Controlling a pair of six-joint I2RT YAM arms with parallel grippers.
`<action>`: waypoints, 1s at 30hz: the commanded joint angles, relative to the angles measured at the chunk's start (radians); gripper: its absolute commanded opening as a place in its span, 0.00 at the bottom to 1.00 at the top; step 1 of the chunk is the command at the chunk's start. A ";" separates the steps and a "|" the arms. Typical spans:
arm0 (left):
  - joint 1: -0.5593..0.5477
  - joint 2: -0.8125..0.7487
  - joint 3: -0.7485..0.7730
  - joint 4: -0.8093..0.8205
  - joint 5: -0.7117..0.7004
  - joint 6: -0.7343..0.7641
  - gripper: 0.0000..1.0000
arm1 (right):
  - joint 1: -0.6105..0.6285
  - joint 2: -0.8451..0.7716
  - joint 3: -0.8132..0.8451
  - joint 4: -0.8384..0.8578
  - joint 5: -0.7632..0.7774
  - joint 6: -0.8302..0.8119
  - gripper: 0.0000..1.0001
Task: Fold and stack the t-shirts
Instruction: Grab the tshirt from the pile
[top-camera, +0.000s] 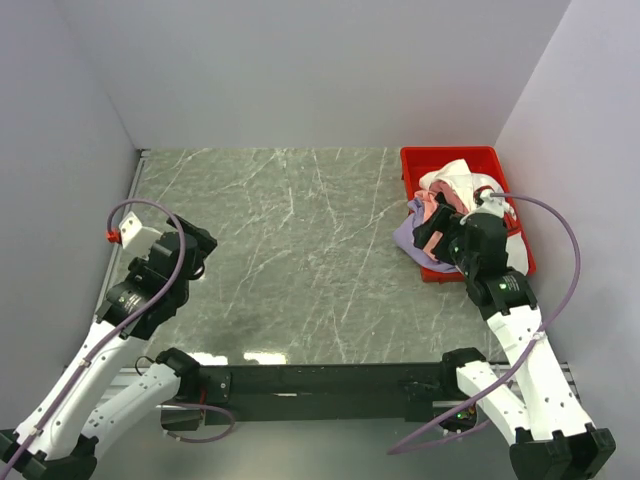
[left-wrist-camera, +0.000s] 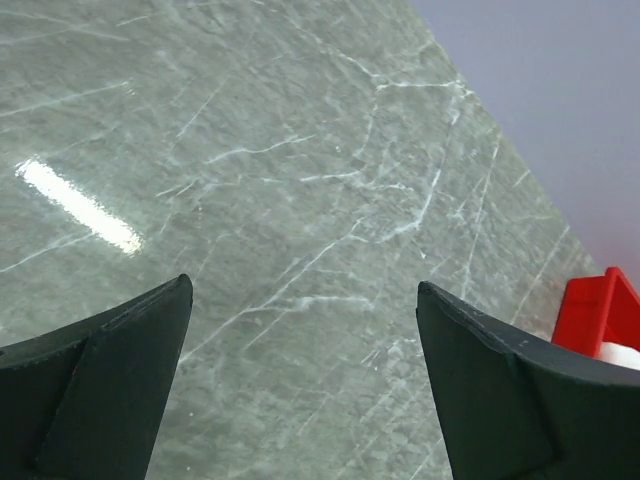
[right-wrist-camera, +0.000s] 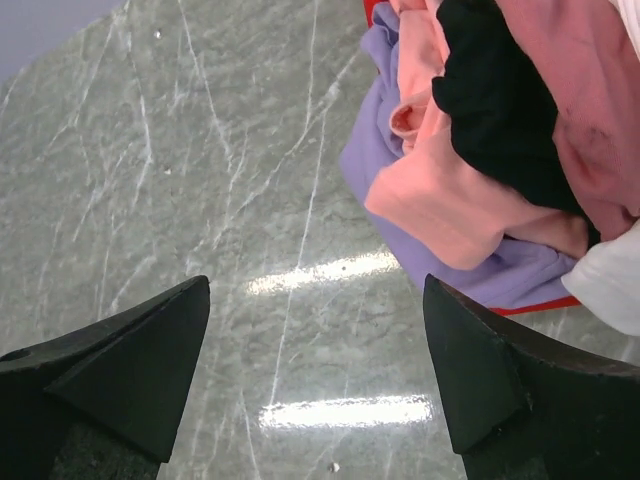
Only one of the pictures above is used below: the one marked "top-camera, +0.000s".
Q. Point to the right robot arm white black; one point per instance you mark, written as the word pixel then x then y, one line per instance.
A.
pixel 550 435

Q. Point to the lavender t shirt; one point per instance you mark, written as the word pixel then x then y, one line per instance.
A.
pixel 404 239

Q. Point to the white t shirt red print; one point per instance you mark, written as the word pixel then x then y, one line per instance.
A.
pixel 465 183

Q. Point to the red plastic bin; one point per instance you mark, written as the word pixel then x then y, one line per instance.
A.
pixel 417 161

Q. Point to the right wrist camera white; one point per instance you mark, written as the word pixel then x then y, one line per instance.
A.
pixel 488 202

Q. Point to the light pink t shirt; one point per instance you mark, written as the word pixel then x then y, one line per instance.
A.
pixel 429 200

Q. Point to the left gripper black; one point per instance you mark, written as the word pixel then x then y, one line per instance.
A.
pixel 205 245

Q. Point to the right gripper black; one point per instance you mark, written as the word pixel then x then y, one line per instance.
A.
pixel 442 218

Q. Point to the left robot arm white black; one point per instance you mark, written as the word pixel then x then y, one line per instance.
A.
pixel 71 428

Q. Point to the black base crossbar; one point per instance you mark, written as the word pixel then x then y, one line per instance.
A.
pixel 260 393

